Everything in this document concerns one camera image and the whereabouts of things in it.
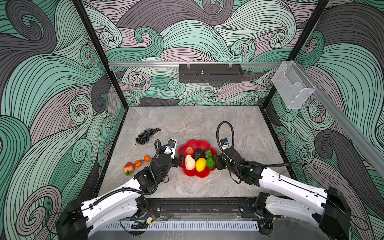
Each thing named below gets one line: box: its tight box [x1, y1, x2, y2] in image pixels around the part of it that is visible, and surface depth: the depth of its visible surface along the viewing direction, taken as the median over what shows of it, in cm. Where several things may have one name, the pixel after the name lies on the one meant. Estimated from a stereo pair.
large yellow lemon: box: [195, 157, 207, 172], surface depth 86 cm
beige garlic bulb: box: [184, 154, 196, 171], surface depth 85 cm
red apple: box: [184, 146, 194, 159], surface depth 89 cm
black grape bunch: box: [135, 128, 161, 145], surface depth 100 cm
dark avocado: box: [193, 148, 203, 162], surface depth 90 cm
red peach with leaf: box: [123, 161, 135, 177], surface depth 85 cm
